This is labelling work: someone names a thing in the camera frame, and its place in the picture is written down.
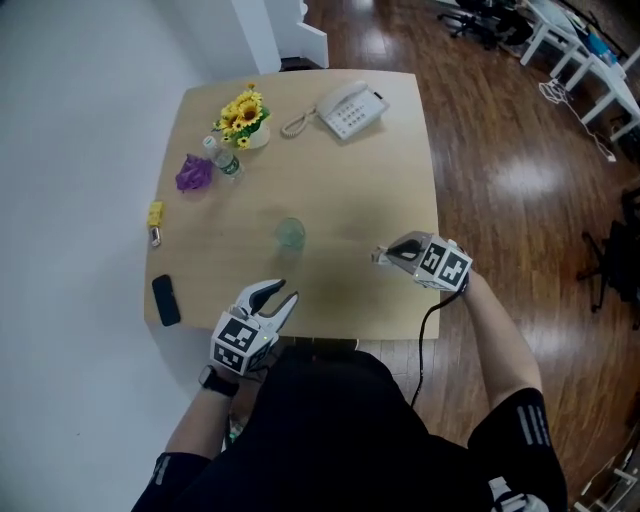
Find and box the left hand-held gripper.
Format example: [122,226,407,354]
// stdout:
[209,278,300,376]

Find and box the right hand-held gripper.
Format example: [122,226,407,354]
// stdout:
[384,231,474,292]

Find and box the clear glass cup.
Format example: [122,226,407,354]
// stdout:
[273,216,307,251]

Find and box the person's left forearm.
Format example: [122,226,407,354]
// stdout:
[164,384,240,457]

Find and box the person's right forearm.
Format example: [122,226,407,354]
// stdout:
[462,272,545,401]

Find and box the black smartphone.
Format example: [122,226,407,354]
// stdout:
[151,273,182,328]

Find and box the person's black clothing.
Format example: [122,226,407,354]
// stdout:
[132,347,569,512]

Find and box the clear plastic water bottle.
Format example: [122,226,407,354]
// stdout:
[201,134,246,182]

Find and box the white desk telephone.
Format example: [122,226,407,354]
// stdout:
[315,80,391,141]

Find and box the crumpled purple bag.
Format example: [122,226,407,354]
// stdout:
[174,153,214,194]

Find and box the sunflower bouquet in white pot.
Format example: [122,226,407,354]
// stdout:
[212,82,274,151]

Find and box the black office chair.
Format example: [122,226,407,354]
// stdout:
[437,0,534,51]

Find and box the coiled white telephone cord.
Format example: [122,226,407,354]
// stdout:
[279,107,321,139]

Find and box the white floor cable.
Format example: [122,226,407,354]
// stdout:
[538,78,619,163]

